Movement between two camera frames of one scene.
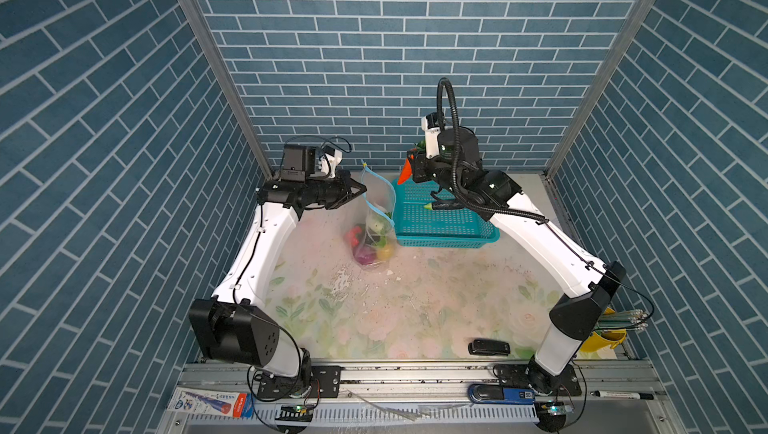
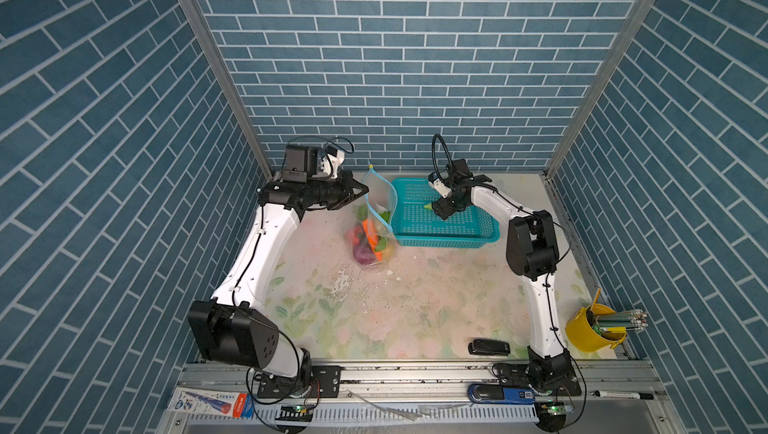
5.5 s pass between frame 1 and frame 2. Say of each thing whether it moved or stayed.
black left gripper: stayed
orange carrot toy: moved
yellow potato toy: stayed
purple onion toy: stayed
